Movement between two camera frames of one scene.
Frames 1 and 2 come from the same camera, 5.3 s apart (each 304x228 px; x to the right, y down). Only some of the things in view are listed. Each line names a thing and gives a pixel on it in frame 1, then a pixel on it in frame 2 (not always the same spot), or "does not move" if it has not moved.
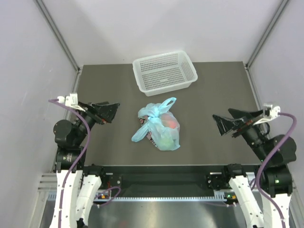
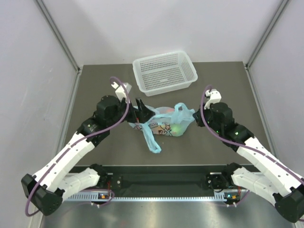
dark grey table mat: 219,86 does not move
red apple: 168,120 → 169,110
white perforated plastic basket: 160,73 does not move
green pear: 166,144 → 176,128
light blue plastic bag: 162,123 → 166,121
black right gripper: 245,120 → 198,116
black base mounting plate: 129,181 does not move
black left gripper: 100,112 → 143,115
